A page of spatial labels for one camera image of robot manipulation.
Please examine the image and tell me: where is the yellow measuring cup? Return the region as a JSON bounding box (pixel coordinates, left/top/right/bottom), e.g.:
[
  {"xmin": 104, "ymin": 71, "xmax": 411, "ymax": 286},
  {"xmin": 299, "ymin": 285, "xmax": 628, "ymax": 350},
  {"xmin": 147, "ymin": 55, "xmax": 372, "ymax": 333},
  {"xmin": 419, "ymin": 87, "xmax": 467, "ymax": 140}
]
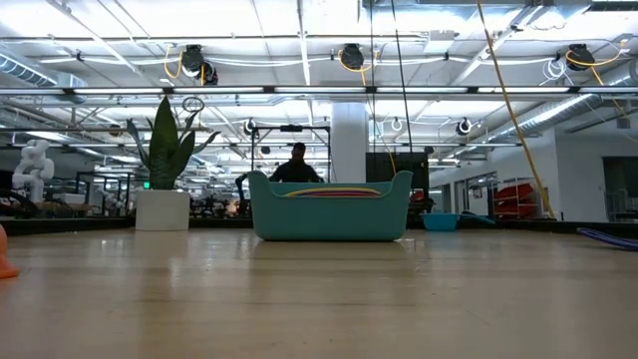
[{"xmin": 283, "ymin": 186, "xmax": 383, "ymax": 196}]

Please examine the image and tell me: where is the large red measuring cup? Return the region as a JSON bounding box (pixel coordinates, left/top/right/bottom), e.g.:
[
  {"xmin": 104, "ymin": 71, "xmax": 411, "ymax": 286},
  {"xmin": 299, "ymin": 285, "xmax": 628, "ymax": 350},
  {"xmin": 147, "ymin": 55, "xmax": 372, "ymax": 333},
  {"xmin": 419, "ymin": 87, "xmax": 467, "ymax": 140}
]
[{"xmin": 288, "ymin": 192, "xmax": 380, "ymax": 199}]

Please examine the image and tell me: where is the light blue measuring cup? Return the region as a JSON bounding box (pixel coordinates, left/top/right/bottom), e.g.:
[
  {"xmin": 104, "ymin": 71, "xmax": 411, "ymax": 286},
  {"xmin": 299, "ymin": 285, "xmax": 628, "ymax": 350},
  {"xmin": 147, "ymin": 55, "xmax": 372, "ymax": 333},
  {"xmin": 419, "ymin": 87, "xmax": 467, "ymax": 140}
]
[{"xmin": 421, "ymin": 212, "xmax": 496, "ymax": 233}]

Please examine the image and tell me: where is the small orange measuring cup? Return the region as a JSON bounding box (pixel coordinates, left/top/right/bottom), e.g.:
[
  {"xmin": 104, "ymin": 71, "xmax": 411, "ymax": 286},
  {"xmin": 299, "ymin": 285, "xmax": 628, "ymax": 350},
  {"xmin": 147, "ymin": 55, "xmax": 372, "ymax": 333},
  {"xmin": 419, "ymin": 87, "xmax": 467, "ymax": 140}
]
[{"xmin": 0, "ymin": 223, "xmax": 20, "ymax": 280}]

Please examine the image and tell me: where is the teal plastic basket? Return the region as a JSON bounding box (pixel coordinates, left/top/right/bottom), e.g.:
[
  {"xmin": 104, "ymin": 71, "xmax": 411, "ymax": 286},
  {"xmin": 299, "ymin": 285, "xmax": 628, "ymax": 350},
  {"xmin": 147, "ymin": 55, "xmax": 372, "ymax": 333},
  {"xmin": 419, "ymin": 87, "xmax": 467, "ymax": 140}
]
[{"xmin": 247, "ymin": 170, "xmax": 414, "ymax": 243}]

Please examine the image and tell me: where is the person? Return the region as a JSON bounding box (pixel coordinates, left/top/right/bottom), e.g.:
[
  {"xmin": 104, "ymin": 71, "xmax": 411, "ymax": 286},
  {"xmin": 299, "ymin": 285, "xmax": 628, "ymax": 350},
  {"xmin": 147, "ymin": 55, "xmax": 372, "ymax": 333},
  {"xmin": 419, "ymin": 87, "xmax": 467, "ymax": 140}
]
[{"xmin": 268, "ymin": 142, "xmax": 325, "ymax": 183}]

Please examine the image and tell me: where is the white building column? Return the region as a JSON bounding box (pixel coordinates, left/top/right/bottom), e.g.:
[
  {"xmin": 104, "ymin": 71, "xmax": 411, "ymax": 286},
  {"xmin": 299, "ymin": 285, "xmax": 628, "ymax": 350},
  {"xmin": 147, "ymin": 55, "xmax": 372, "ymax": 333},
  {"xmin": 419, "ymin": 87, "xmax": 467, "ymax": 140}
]
[{"xmin": 330, "ymin": 102, "xmax": 370, "ymax": 183}]

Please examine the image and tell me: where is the black screen panel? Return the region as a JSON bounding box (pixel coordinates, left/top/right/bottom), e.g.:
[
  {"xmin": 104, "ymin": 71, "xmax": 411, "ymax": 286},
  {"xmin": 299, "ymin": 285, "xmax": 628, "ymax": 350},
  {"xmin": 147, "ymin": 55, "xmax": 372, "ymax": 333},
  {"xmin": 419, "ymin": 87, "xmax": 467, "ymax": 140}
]
[{"xmin": 366, "ymin": 152, "xmax": 430, "ymax": 230}]

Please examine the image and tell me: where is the green snake plant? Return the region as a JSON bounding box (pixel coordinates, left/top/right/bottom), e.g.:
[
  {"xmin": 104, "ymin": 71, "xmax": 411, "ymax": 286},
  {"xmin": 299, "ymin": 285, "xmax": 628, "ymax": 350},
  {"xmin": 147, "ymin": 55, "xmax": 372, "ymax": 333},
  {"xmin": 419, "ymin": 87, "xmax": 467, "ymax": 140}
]
[{"xmin": 126, "ymin": 96, "xmax": 222, "ymax": 191}]

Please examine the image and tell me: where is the red storage bin rack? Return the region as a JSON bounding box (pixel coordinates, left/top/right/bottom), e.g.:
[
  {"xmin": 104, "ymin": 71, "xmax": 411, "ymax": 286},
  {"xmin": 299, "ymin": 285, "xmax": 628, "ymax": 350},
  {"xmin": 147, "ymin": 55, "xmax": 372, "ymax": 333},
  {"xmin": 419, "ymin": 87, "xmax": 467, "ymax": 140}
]
[{"xmin": 492, "ymin": 181, "xmax": 549, "ymax": 219}]

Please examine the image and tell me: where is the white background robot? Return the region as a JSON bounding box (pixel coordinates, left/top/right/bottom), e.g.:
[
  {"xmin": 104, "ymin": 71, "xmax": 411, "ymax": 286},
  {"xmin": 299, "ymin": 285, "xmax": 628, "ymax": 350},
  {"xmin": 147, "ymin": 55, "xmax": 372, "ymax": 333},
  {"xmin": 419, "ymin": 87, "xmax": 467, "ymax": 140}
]
[{"xmin": 11, "ymin": 139, "xmax": 55, "ymax": 204}]

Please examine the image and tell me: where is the black ceiling cable reel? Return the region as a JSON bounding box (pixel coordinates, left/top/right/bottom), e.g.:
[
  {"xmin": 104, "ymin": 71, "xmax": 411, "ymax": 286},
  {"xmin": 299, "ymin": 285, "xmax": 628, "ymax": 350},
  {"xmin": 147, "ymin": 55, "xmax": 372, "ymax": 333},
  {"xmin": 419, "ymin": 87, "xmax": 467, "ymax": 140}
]
[
  {"xmin": 565, "ymin": 43, "xmax": 597, "ymax": 72},
  {"xmin": 340, "ymin": 43, "xmax": 365, "ymax": 71},
  {"xmin": 180, "ymin": 44, "xmax": 219, "ymax": 86}
]

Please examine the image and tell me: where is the black hanging cable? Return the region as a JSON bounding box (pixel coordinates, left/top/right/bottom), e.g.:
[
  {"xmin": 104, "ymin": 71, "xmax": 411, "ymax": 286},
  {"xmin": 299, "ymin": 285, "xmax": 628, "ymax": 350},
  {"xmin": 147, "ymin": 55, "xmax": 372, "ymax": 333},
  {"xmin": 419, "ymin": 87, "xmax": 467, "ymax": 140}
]
[{"xmin": 390, "ymin": 0, "xmax": 414, "ymax": 154}]

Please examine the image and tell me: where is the yellow hanging cable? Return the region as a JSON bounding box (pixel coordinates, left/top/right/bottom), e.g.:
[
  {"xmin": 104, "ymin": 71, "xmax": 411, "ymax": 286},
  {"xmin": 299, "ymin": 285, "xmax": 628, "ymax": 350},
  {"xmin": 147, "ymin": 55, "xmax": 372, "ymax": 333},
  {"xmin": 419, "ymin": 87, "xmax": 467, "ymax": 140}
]
[{"xmin": 476, "ymin": 0, "xmax": 557, "ymax": 219}]

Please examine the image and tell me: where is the black aluminium rig frame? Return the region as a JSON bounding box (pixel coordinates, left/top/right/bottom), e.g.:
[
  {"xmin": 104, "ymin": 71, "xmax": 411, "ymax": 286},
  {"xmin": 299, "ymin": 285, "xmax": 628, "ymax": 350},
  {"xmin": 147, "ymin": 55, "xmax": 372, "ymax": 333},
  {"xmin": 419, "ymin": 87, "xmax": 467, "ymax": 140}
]
[{"xmin": 0, "ymin": 216, "xmax": 638, "ymax": 238}]

